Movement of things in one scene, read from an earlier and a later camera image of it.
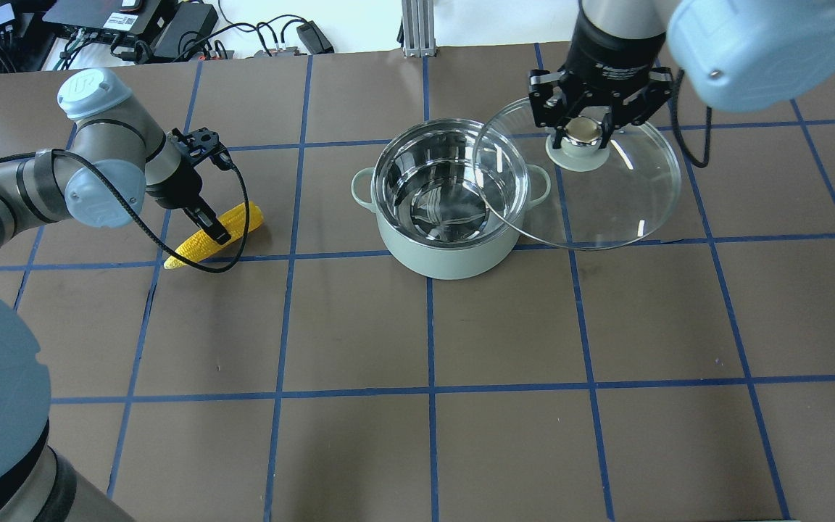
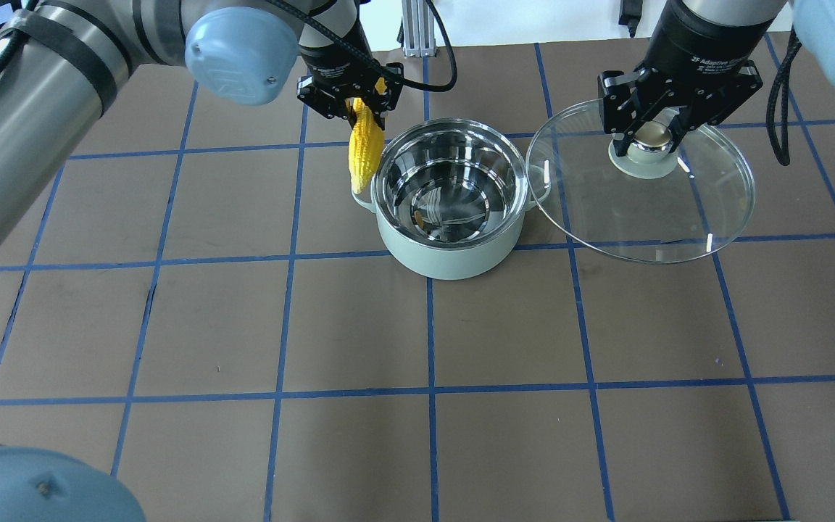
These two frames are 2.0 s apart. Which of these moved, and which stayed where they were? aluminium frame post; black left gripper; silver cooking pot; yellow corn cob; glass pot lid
Moved: yellow corn cob; glass pot lid; black left gripper
Stayed: aluminium frame post; silver cooking pot
